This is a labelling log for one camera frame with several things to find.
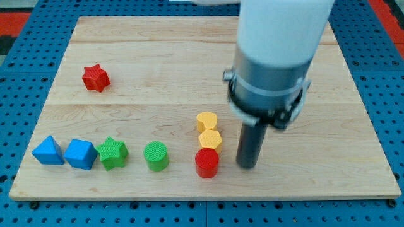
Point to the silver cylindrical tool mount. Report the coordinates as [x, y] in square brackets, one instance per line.
[264, 94]

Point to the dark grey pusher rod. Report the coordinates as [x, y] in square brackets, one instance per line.
[250, 143]

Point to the red cylinder block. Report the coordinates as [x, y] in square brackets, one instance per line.
[206, 161]

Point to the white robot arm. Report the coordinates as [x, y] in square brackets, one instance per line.
[281, 32]

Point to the green star block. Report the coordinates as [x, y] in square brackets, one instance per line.
[112, 153]

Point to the red star block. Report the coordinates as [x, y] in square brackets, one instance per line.
[95, 78]

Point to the yellow hexagon block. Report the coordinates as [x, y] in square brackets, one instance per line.
[211, 139]

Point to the yellow heart block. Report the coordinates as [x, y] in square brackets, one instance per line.
[206, 121]

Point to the green cylinder block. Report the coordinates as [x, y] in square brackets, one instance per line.
[156, 156]

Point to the wooden board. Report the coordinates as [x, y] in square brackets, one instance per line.
[164, 71]

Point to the blue cube block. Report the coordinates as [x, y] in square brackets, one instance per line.
[80, 154]

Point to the blue triangle block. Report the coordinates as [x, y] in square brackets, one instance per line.
[48, 152]

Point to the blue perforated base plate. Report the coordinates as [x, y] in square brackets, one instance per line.
[31, 65]

